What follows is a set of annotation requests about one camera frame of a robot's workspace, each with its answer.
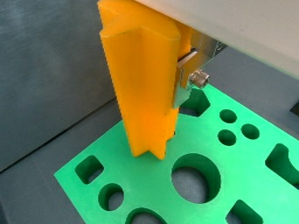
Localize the orange star prism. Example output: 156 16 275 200
98 0 192 158

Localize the green shape sorter board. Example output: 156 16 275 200
55 87 299 224

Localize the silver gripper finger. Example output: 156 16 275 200
172 30 227 109

